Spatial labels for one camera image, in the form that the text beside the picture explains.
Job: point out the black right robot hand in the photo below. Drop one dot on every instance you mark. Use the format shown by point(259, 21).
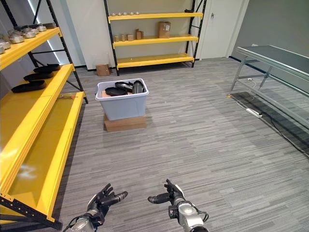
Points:
point(172, 194)

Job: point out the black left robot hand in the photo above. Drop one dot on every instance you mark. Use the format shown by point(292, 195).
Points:
point(106, 198)

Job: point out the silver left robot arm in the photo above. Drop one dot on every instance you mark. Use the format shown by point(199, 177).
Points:
point(83, 223)

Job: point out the flat brown cardboard box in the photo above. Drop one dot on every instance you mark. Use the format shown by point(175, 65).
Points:
point(125, 124)

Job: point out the pale blue plastic box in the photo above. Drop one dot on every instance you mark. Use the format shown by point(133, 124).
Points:
point(125, 106)

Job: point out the large yellow shelf rack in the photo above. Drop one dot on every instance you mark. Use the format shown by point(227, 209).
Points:
point(29, 116)

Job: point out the small brown cardboard box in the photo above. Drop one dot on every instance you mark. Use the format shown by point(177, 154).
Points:
point(103, 70)

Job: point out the small yellow shelf rack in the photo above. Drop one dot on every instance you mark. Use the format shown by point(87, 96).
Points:
point(154, 38)

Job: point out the tall labelled cardboard box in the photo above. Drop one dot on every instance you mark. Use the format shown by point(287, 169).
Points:
point(164, 29)

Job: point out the black sole-shaped part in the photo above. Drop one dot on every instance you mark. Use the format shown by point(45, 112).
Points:
point(118, 91)
point(29, 86)
point(124, 85)
point(47, 68)
point(38, 76)
point(138, 87)

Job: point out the small orange tool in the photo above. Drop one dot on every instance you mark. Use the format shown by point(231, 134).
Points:
point(68, 96)

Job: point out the white power strip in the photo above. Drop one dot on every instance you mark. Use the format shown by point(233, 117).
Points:
point(253, 112)

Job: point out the small tan block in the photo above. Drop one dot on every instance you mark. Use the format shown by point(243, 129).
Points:
point(130, 37)
point(116, 38)

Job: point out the grey conveyor table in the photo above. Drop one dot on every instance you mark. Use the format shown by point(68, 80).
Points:
point(277, 62)

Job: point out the white door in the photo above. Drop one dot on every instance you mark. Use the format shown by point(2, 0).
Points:
point(222, 29)

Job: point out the silver metal part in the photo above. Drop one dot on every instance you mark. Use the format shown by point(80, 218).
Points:
point(29, 34)
point(1, 49)
point(41, 27)
point(16, 38)
point(4, 44)

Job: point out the small black object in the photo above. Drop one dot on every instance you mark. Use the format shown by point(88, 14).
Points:
point(188, 10)

